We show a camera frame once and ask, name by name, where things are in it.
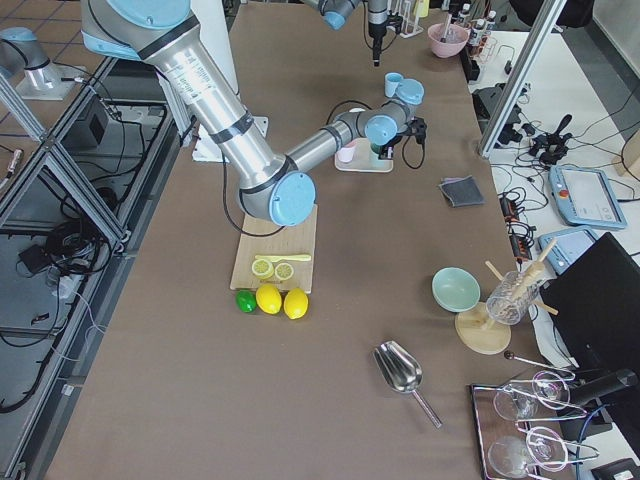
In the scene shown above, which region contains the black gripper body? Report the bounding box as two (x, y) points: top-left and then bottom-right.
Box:
(378, 117), (428, 160)
(368, 20), (386, 48)

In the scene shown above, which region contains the blue cup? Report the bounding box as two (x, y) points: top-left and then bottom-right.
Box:
(384, 72), (404, 98)

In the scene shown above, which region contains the green cup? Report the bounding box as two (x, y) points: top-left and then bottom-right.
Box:
(369, 143), (380, 161)

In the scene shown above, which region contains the pink cup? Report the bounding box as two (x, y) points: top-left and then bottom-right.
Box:
(335, 141), (357, 164)

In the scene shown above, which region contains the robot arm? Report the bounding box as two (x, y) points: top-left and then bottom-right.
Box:
(81, 1), (424, 226)
(302, 0), (392, 67)

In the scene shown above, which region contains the beige rabbit tray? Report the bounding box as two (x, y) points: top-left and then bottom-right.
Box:
(334, 142), (394, 173)

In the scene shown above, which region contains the metal muddler in bowl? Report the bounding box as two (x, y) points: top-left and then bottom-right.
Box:
(440, 13), (452, 43)

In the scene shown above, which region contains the grey cloth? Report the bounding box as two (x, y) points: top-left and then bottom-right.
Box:
(438, 175), (485, 208)

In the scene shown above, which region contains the pink bowl with ice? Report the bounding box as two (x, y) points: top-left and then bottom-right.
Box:
(427, 23), (469, 58)

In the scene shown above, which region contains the wooden cutting board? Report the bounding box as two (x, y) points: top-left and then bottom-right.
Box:
(230, 207), (318, 294)

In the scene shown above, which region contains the green bowl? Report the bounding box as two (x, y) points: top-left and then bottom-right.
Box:
(431, 267), (481, 313)

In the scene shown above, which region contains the teach pendant tablet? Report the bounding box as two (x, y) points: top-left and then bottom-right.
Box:
(548, 165), (627, 230)

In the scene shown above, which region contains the lemon slice lower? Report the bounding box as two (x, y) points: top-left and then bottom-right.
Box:
(274, 262), (295, 281)

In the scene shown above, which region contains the lemon slice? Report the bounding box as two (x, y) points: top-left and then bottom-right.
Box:
(274, 262), (295, 281)
(251, 258), (275, 280)

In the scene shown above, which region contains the yellow plastic knife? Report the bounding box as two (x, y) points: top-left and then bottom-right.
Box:
(254, 254), (312, 262)

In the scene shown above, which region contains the clear glass cup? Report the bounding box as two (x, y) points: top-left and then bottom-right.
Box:
(486, 271), (538, 326)

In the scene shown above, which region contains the lemon slice upper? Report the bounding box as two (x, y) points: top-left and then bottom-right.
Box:
(251, 258), (275, 280)

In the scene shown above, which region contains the yellow lemon lower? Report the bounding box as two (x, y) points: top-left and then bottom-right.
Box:
(283, 288), (309, 320)

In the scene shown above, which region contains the yellow lemon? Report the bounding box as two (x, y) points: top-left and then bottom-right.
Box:
(283, 288), (309, 320)
(255, 284), (282, 315)

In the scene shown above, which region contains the wooden cup stand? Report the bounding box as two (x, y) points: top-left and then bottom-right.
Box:
(455, 239), (558, 355)

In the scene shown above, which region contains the yellow lemon upper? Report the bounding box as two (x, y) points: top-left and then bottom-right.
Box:
(255, 284), (282, 315)

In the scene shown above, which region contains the metal scoop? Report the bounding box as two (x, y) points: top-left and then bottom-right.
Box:
(373, 340), (443, 429)

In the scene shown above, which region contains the green lime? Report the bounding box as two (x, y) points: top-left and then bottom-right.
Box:
(235, 290), (258, 314)

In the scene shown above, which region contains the black monitor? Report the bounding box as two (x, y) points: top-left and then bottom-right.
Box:
(541, 233), (639, 372)

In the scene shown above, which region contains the wine glass upper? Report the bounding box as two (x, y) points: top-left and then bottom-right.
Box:
(493, 370), (570, 421)

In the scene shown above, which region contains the wine glass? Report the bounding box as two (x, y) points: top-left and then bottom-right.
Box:
(488, 427), (569, 479)
(493, 370), (570, 421)

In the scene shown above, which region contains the wine glass lower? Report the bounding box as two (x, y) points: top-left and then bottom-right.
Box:
(488, 427), (569, 479)

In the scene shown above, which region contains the white wire rack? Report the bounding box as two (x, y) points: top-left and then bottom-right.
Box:
(387, 0), (429, 38)

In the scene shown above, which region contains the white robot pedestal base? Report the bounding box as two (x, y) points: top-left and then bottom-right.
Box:
(191, 1), (268, 162)

